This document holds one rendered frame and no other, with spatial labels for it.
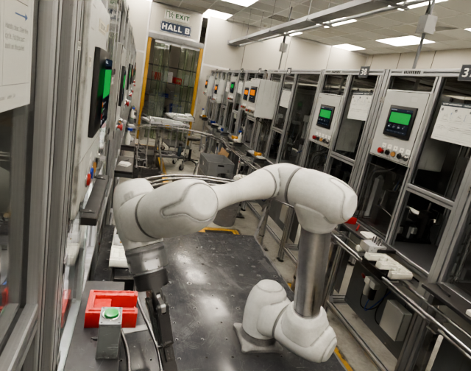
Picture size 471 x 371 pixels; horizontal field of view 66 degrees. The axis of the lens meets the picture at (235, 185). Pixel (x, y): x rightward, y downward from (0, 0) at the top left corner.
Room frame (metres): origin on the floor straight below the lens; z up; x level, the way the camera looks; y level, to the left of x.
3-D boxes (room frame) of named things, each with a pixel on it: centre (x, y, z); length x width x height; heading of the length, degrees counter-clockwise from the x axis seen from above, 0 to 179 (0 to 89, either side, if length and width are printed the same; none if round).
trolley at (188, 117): (8.21, 1.50, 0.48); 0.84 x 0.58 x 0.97; 25
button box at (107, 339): (0.88, 0.28, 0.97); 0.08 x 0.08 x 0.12; 17
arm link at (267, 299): (1.37, -0.23, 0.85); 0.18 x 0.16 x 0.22; 52
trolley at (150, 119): (6.88, 1.51, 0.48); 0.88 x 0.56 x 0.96; 125
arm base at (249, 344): (1.39, -0.21, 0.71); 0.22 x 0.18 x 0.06; 17
